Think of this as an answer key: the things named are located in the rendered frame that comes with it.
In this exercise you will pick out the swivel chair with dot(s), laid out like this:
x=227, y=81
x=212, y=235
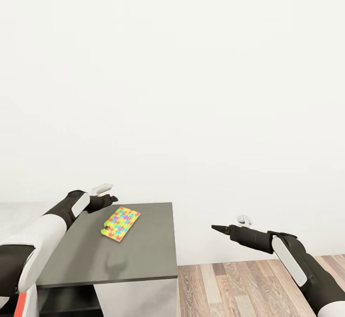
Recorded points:
x=27, y=305

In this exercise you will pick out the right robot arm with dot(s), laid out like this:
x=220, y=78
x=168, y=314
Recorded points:
x=325, y=297

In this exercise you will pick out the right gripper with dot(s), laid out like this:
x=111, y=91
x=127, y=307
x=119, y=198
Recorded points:
x=242, y=235

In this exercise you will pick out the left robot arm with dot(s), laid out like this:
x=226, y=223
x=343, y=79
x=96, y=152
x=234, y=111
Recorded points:
x=24, y=254

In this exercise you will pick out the jigsaw puzzle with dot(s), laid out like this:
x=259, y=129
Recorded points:
x=119, y=223

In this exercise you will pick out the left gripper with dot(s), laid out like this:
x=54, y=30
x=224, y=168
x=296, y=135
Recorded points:
x=103, y=201

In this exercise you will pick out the desk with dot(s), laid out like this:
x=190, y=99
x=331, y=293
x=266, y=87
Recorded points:
x=92, y=275

